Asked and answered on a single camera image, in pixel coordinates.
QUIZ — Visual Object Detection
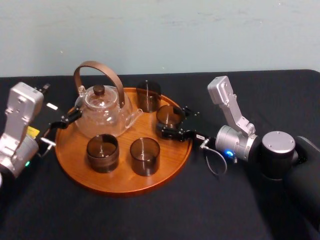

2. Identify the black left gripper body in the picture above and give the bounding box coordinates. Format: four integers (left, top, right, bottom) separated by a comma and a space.
26, 99, 65, 151

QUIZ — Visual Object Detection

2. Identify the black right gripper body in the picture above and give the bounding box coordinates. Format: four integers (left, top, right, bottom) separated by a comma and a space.
183, 111, 220, 150

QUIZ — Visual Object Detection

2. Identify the smoky glass cup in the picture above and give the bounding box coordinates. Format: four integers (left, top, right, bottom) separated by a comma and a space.
135, 80, 162, 114
86, 133, 120, 174
155, 104, 182, 129
129, 137, 161, 177

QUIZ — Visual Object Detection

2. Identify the round wooden tray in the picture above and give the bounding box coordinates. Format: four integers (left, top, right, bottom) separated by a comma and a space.
54, 87, 194, 198

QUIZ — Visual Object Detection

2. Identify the glass teapot lid, brown knob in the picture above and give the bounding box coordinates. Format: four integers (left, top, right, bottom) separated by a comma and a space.
85, 84, 113, 101

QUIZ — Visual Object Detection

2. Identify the black table cloth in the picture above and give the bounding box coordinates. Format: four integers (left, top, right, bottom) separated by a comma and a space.
0, 68, 320, 240

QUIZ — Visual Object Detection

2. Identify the thin cable with silver plug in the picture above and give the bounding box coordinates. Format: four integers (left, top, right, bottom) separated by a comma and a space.
199, 138, 229, 178
39, 136, 56, 158

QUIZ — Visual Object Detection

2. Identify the glass teapot with brown handle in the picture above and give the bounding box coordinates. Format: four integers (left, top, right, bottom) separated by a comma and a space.
72, 60, 144, 139

